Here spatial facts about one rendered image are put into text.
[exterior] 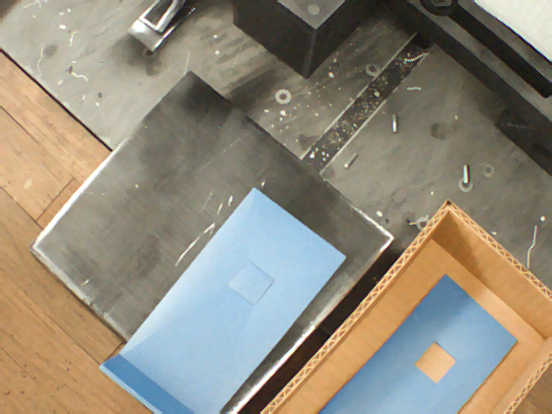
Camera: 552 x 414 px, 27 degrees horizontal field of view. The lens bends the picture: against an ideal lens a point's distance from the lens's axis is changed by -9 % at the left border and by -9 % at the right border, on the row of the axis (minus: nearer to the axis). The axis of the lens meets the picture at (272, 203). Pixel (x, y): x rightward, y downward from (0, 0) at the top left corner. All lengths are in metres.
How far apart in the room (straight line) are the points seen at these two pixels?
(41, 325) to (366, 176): 0.23
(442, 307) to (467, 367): 0.05
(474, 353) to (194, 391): 0.18
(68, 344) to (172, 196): 0.12
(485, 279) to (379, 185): 0.10
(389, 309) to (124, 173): 0.19
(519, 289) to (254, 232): 0.17
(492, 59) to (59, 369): 0.34
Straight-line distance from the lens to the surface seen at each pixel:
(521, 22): 0.80
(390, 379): 0.75
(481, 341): 0.76
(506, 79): 0.75
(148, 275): 0.74
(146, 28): 0.73
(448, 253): 0.77
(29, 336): 0.76
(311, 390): 0.74
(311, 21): 0.73
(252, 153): 0.76
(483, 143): 0.81
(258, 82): 0.80
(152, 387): 0.72
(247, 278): 0.74
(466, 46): 0.75
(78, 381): 0.75
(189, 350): 0.73
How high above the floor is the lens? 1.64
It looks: 73 degrees down
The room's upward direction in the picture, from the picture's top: 9 degrees clockwise
